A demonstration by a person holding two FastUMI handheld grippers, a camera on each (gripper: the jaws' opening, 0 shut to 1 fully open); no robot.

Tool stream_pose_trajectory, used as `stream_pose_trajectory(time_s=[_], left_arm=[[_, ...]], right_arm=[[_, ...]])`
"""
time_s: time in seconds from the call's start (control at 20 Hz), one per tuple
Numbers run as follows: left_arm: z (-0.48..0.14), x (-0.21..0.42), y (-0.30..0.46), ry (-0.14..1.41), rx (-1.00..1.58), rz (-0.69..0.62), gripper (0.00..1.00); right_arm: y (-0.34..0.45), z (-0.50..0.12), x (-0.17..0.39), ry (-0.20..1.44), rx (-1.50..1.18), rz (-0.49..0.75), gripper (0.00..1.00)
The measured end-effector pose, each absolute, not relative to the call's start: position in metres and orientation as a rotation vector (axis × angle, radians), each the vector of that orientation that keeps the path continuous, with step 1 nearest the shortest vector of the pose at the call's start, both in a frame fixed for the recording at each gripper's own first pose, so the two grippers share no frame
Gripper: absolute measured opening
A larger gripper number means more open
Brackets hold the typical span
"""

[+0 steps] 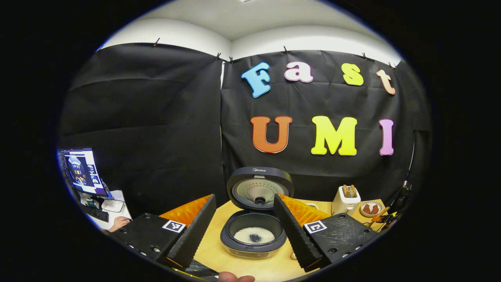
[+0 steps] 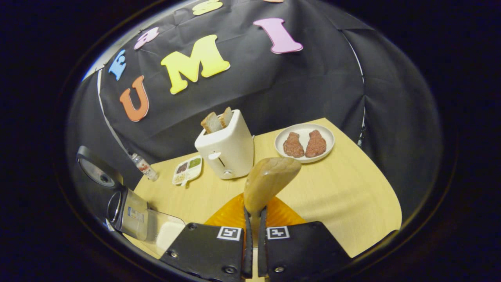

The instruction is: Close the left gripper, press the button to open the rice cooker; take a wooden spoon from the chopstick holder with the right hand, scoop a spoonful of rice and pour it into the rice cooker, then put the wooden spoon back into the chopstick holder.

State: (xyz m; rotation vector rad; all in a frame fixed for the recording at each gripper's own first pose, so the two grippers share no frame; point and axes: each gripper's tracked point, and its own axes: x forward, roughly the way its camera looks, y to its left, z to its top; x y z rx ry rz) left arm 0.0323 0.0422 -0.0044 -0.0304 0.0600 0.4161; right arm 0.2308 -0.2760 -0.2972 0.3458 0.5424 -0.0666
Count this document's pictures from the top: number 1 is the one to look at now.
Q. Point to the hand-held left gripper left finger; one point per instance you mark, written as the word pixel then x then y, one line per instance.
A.
pixel 191 235

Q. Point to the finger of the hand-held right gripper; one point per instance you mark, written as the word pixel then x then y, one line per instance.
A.
pixel 385 218

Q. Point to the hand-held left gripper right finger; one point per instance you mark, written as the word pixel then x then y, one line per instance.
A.
pixel 295 235

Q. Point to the dark grey rice cooker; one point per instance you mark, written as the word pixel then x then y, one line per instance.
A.
pixel 256 211

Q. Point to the brown meat slice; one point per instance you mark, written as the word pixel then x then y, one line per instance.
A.
pixel 367 209
pixel 375 209

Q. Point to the small round white plate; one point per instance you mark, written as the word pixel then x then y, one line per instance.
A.
pixel 371 208

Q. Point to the toast slice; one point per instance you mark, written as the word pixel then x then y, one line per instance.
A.
pixel 346 191
pixel 353 190

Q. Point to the white toaster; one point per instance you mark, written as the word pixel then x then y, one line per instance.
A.
pixel 344 203

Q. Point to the white desk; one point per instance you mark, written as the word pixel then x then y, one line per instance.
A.
pixel 117 213

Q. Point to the black keyboard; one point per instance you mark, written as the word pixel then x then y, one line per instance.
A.
pixel 96 213

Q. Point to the computer monitor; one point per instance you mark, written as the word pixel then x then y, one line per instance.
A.
pixel 83 171

